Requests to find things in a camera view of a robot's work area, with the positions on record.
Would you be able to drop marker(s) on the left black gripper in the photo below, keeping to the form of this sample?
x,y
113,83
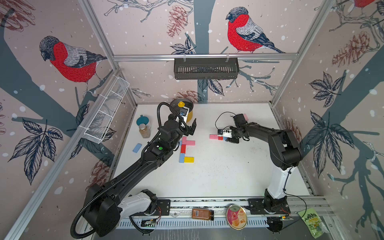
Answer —
x,y
187,130

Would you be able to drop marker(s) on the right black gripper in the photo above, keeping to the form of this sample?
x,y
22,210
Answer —
x,y
234,141

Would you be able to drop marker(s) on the pink block cluster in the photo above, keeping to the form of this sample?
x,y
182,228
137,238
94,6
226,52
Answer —
x,y
213,136

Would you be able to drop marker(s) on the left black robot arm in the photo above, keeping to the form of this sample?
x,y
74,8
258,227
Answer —
x,y
106,205

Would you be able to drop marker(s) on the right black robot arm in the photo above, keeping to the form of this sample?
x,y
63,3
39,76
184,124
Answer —
x,y
285,153

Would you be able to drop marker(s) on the glass lid yellow knob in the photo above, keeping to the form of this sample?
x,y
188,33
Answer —
x,y
178,104

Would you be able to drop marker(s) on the brown spice jar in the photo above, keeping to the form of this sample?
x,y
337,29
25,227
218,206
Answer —
x,y
144,131

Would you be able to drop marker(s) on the blue block table edge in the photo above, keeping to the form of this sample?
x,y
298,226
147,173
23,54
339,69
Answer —
x,y
137,148

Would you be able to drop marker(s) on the black hanging shelf basket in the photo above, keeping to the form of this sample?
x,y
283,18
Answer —
x,y
206,68

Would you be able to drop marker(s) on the brown packet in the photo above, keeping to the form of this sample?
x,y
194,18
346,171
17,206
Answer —
x,y
203,214

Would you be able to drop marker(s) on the pink round cup lid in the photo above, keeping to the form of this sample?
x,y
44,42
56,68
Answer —
x,y
236,217

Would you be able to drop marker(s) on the green snack packet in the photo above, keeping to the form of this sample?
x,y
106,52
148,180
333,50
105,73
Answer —
x,y
314,223

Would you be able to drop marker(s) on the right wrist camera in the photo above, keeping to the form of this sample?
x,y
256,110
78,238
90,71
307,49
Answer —
x,y
225,133

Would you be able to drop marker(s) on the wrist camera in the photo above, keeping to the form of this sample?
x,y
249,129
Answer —
x,y
225,133
184,113

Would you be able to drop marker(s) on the yellow pot with handle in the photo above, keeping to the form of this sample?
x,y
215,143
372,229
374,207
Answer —
x,y
190,116

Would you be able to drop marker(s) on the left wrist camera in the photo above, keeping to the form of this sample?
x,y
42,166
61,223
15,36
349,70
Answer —
x,y
184,113

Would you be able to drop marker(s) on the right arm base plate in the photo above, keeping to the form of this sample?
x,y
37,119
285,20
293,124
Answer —
x,y
258,206

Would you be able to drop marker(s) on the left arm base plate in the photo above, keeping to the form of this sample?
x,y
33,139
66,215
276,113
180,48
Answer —
x,y
159,207

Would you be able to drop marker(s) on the white wire basket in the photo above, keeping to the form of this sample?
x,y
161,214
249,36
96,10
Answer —
x,y
97,130

